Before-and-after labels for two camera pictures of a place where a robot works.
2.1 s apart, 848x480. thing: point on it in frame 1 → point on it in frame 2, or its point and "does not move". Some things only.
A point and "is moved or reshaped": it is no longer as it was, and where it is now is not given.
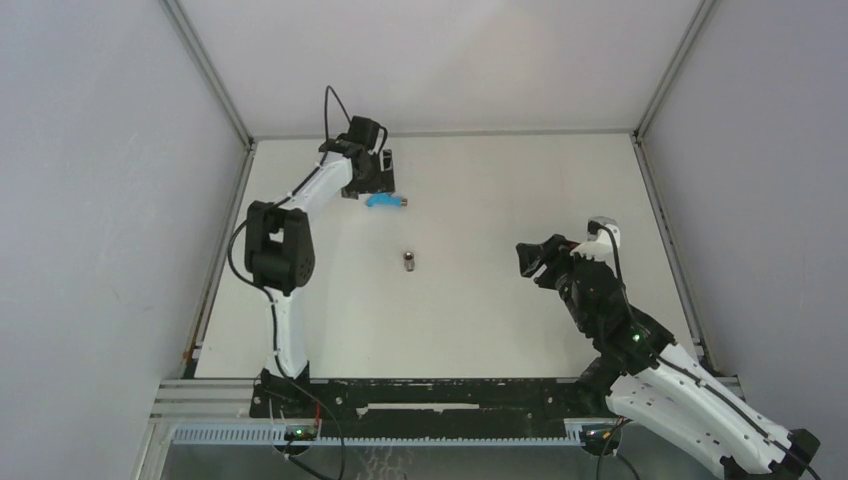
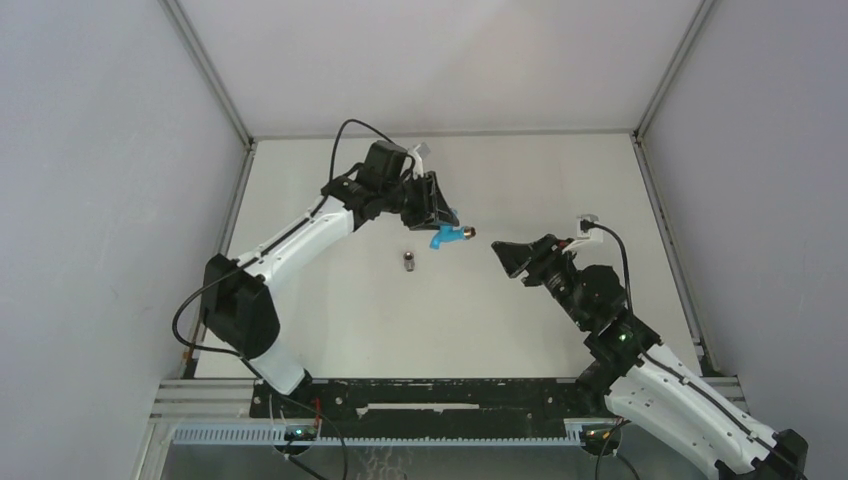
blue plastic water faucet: (382, 199) is moved or reshaped
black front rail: (498, 406) does not move
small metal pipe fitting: (409, 261) does not move
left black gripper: (383, 180) → (430, 202)
